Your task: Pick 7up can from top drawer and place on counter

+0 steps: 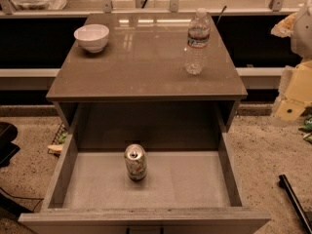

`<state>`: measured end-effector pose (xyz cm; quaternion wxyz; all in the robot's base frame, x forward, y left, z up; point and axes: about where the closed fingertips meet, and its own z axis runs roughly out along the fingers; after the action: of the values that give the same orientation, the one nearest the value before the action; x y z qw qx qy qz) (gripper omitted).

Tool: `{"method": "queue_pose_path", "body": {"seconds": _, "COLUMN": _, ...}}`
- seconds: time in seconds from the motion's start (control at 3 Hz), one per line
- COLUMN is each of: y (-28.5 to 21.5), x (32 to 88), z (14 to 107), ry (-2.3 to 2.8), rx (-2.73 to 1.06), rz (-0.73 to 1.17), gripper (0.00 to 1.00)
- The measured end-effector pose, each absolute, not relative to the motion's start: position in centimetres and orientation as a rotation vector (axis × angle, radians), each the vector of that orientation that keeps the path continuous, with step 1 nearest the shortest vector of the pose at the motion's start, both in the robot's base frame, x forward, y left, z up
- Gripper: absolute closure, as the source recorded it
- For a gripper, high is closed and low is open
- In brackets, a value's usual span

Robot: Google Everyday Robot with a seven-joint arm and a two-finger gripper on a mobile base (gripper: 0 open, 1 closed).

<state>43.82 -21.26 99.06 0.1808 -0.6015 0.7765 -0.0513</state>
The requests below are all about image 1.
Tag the black rod on floor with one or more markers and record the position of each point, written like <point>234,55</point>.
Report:
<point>304,216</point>

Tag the open grey top drawer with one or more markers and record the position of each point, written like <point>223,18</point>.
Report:
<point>184,192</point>

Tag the wire basket beside cabinet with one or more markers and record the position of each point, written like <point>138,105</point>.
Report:
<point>58,141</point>

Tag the green snack bag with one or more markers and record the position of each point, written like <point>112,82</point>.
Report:
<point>307,129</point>

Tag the silver green 7up can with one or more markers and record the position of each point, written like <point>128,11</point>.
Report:
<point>136,164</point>

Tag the grey cabinet with glossy top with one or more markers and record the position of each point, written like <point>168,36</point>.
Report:
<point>137,90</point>

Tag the clear plastic water bottle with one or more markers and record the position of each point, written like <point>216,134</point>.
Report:
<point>198,35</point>

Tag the black object at left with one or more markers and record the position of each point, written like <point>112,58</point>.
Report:
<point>8,133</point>

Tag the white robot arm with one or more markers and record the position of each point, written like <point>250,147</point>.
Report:
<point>295,93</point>

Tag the white ceramic bowl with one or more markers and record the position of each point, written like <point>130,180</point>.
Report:
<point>92,37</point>

